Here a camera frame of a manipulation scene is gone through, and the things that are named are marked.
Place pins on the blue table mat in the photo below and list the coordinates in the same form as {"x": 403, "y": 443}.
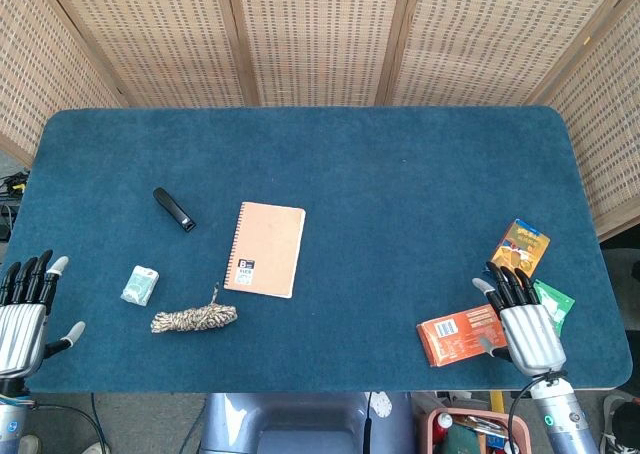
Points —
{"x": 375, "y": 199}

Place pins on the pink plastic basket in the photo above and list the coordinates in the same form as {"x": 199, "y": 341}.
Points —
{"x": 425, "y": 429}

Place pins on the black stapler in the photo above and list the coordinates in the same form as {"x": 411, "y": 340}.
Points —
{"x": 174, "y": 210}

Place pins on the red bottle white cap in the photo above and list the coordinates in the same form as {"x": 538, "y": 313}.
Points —
{"x": 442, "y": 426}

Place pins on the white black sneaker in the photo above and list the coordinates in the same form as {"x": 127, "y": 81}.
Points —
{"x": 620, "y": 424}

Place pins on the white shoe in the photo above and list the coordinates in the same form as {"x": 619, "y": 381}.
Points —
{"x": 97, "y": 448}
{"x": 30, "y": 445}

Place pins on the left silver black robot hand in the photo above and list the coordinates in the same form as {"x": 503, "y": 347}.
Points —
{"x": 20, "y": 334}

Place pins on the yellow blue carton box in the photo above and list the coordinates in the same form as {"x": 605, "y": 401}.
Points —
{"x": 520, "y": 246}

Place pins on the yellow post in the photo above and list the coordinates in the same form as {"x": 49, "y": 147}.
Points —
{"x": 497, "y": 401}

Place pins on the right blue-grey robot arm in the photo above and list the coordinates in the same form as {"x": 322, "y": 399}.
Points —
{"x": 565, "y": 419}

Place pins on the white green tissue pack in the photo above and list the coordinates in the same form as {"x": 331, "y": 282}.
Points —
{"x": 140, "y": 285}

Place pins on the woven bamboo folding screen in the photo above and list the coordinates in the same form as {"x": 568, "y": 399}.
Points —
{"x": 320, "y": 39}

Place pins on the flat orange box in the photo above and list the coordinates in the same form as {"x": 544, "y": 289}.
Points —
{"x": 455, "y": 339}

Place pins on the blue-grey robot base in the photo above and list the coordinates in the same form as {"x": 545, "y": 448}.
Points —
{"x": 300, "y": 424}

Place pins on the dark green book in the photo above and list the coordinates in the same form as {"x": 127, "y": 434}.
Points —
{"x": 460, "y": 441}

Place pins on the green white packet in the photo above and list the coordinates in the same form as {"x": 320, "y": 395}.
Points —
{"x": 556, "y": 304}

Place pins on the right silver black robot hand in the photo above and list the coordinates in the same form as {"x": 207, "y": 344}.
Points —
{"x": 532, "y": 336}

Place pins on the brown spiral notebook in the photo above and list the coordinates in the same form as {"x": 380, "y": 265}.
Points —
{"x": 267, "y": 246}

